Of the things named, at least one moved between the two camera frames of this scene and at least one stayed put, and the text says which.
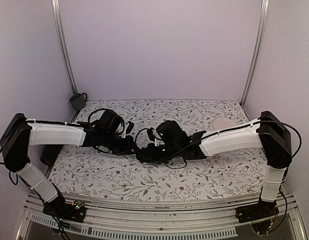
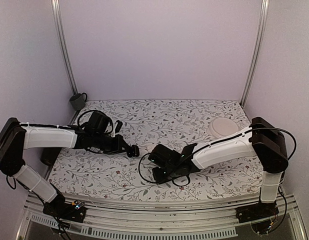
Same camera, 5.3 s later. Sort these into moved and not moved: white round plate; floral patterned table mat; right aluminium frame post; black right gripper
Moved: black right gripper
Not moved: right aluminium frame post; floral patterned table mat; white round plate
